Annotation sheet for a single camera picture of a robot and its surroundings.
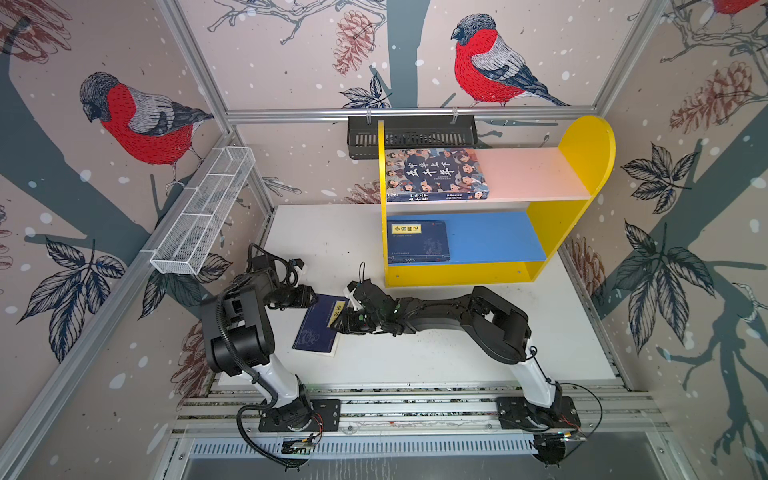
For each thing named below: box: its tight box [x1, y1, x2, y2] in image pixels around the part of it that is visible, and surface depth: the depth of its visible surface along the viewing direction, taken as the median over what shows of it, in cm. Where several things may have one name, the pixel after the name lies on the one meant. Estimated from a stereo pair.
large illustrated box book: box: [386, 148, 490, 203], surface depth 70 cm
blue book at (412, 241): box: [387, 220, 450, 264], surface depth 90 cm
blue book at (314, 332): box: [292, 294, 349, 353], surface depth 89 cm
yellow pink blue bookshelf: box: [378, 116, 616, 288], surface depth 75 cm
